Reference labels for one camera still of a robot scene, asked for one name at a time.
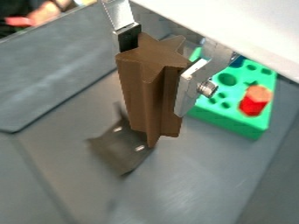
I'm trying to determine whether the dark blue cylinder block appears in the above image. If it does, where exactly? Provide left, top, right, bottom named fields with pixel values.
left=230, top=56, right=246, bottom=68

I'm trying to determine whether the brown star prism block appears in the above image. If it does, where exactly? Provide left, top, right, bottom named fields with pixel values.
left=117, top=32, right=191, bottom=148

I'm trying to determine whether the person's hand in background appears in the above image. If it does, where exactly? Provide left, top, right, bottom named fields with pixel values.
left=5, top=0, right=74, bottom=27

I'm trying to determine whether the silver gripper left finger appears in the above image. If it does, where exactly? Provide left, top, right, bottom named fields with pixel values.
left=102, top=0, right=142, bottom=53

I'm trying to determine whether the green shape sorter board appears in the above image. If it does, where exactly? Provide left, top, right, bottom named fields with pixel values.
left=187, top=45, right=278, bottom=141

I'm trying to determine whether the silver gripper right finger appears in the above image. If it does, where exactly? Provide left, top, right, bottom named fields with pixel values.
left=174, top=38, right=239, bottom=117

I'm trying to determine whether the red hexagonal prism block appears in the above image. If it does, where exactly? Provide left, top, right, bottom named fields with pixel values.
left=238, top=85, right=273, bottom=116

